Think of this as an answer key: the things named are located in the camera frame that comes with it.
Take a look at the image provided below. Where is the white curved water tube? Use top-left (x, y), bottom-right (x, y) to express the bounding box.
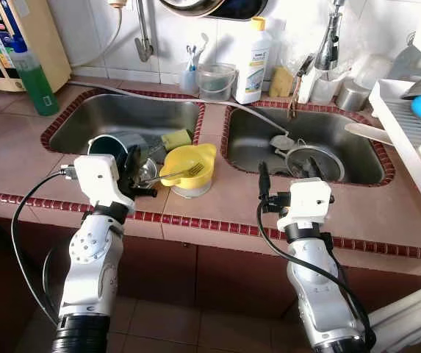
top-left (71, 6), bottom-right (124, 68)

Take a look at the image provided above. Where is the yellow dish sponge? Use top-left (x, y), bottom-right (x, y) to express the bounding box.
top-left (269, 66), bottom-right (295, 98)

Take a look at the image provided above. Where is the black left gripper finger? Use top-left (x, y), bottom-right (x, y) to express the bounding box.
top-left (126, 143), bottom-right (144, 184)

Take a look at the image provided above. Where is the small steel cup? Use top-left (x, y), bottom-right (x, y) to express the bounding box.
top-left (337, 77), bottom-right (370, 113)

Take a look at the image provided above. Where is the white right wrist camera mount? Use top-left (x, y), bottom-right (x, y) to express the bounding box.
top-left (276, 178), bottom-right (334, 230)

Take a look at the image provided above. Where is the translucent toothbrush cup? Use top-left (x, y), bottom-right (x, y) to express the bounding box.
top-left (179, 66), bottom-right (200, 95)

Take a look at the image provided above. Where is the green dish soap bottle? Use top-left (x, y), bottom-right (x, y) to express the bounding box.
top-left (8, 33), bottom-right (60, 117)

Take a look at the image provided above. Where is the steel wall tap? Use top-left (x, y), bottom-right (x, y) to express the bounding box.
top-left (134, 0), bottom-right (154, 63)

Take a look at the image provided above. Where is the clear plastic bucket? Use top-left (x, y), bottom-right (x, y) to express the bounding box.
top-left (197, 63), bottom-right (238, 102)

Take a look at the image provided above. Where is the steel hanging wok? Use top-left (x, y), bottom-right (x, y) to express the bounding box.
top-left (159, 0), bottom-right (226, 19)

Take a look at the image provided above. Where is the clear plastic bag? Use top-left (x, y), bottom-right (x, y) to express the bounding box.
top-left (273, 11), bottom-right (387, 82)

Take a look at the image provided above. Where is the white black-edged utensil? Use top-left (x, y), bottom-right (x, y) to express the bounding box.
top-left (296, 53), bottom-right (317, 104)

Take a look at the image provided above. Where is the dark blue hanging pan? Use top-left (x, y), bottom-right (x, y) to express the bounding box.
top-left (210, 0), bottom-right (270, 21)

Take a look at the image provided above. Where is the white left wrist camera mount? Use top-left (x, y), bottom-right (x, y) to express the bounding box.
top-left (73, 154), bottom-right (136, 214)

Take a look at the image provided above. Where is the round steel bowl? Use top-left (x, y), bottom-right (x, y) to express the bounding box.
top-left (138, 157), bottom-right (161, 185)

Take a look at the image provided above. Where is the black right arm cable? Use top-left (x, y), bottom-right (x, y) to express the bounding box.
top-left (256, 199), bottom-right (376, 346)

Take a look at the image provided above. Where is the white detergent bottle yellow cap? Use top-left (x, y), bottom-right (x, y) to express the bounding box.
top-left (234, 16), bottom-right (273, 105)

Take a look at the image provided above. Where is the dark teal mug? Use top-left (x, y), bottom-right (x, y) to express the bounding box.
top-left (87, 132), bottom-right (148, 174)

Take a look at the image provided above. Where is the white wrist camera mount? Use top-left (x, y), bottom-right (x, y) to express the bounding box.
top-left (276, 178), bottom-right (334, 230)
top-left (73, 154), bottom-right (136, 214)

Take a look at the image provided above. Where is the white ribbed plastic panel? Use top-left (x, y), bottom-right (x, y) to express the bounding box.
top-left (368, 278), bottom-right (421, 353)

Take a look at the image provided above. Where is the cream water ionizer appliance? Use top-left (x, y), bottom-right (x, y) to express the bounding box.
top-left (0, 0), bottom-right (71, 93)

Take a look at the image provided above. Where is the white plastic dish rack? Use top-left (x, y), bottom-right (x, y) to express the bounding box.
top-left (368, 77), bottom-right (421, 229)

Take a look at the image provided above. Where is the steel sink basin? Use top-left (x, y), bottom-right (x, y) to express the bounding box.
top-left (225, 107), bottom-right (387, 186)
top-left (48, 94), bottom-right (204, 159)

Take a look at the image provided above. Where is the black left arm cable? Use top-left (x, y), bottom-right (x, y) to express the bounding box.
top-left (10, 165), bottom-right (79, 328)

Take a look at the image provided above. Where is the steel fork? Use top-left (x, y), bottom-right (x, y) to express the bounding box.
top-left (155, 162), bottom-right (205, 185)

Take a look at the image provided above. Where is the brown hanging brush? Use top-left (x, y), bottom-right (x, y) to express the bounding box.
top-left (287, 74), bottom-right (303, 122)

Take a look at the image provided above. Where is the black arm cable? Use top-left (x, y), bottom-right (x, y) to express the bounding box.
top-left (10, 165), bottom-right (79, 328)
top-left (256, 199), bottom-right (376, 346)

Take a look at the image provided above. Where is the yellow green scrub sponge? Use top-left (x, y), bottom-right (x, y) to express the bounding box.
top-left (160, 129), bottom-right (194, 151)

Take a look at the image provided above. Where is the chrome kitchen faucet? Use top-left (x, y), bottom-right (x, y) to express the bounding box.
top-left (313, 0), bottom-right (347, 72)

